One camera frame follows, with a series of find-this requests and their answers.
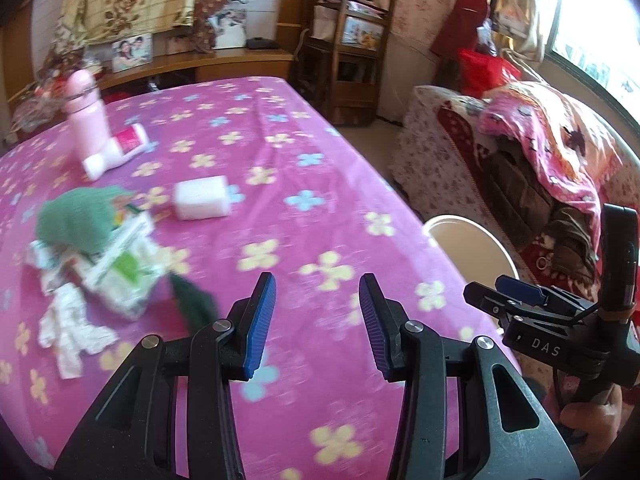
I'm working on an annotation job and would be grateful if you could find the floral covered sofa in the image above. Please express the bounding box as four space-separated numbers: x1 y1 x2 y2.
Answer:
390 86 639 301

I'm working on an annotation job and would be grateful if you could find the green knitted cloth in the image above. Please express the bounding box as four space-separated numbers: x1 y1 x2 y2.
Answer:
36 185 134 254

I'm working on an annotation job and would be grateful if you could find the right hand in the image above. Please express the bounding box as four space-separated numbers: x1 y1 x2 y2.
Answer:
560 386 623 464

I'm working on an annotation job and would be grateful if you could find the pink floral tablecloth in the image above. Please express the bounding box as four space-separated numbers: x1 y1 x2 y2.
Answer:
1 77 496 479

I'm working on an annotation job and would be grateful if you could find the wooden low cabinet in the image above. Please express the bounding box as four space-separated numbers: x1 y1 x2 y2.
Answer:
1 47 293 144

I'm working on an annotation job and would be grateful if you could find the white foam block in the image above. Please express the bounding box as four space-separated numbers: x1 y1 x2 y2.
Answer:
172 176 231 220

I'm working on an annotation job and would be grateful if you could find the white red labelled bottle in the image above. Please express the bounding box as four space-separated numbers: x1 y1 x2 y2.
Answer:
81 124 150 181

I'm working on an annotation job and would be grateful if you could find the dark red hanging garment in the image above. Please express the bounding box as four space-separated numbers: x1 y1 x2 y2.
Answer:
431 0 489 58

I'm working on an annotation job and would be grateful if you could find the red plastic bag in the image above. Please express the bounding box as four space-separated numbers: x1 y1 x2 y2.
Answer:
458 49 521 98

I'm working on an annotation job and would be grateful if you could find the white tissue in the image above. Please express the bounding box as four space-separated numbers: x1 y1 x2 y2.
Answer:
38 283 118 380

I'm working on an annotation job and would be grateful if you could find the framed family photo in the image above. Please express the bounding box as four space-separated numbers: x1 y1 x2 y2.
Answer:
112 34 153 73

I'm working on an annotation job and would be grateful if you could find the wooden chair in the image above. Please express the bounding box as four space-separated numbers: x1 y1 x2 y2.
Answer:
293 0 396 127

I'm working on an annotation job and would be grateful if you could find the picture on chair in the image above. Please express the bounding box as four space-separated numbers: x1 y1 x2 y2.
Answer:
342 16 384 51

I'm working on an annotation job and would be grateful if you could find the cream round trash bin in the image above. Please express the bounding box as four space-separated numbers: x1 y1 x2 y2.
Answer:
422 214 520 287

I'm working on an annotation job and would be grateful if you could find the white green plastic wrapper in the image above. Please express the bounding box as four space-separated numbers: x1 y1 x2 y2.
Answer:
26 206 168 321

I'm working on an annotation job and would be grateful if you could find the pink thermos bottle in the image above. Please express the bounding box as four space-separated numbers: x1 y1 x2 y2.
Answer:
63 70 111 160

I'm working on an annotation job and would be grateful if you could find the pink patterned blanket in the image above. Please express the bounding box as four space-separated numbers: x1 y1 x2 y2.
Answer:
477 81 623 249

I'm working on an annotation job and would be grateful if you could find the dark brown jacket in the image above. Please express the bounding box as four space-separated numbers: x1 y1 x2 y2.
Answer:
478 136 596 286

